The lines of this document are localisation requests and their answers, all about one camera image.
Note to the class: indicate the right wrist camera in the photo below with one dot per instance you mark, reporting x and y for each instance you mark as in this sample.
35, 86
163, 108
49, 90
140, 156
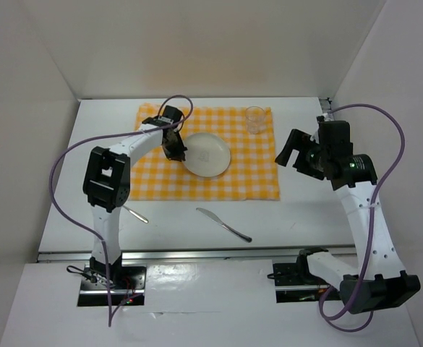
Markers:
334, 138

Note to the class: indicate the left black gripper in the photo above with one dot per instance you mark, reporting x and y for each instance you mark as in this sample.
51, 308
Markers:
178, 153

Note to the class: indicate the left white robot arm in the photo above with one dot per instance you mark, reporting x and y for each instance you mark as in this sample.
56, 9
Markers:
107, 183

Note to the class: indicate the aluminium rail frame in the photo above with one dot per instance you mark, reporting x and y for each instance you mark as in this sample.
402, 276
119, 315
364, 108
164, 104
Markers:
308, 214

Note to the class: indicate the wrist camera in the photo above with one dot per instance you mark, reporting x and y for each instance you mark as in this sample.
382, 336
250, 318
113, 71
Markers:
334, 138
171, 115

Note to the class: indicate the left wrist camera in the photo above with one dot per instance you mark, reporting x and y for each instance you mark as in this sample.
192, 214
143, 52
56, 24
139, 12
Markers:
171, 115

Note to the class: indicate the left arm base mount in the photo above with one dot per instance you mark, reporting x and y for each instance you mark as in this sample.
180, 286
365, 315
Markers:
129, 290

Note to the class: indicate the clear plastic cup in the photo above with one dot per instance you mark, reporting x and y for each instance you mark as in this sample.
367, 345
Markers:
255, 119

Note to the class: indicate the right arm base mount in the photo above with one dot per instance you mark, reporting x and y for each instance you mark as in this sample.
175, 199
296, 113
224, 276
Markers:
291, 287

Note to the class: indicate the cream round plate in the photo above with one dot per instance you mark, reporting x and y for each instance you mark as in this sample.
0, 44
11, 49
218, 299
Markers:
207, 155

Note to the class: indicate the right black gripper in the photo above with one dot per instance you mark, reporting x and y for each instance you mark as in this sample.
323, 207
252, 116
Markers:
298, 139

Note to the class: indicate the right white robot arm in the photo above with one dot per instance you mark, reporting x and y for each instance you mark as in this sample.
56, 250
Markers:
381, 281

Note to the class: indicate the silver fork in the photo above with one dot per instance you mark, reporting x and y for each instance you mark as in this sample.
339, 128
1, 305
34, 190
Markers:
136, 214

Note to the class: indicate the silver spoon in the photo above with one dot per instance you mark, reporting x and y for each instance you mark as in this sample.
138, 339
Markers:
217, 220

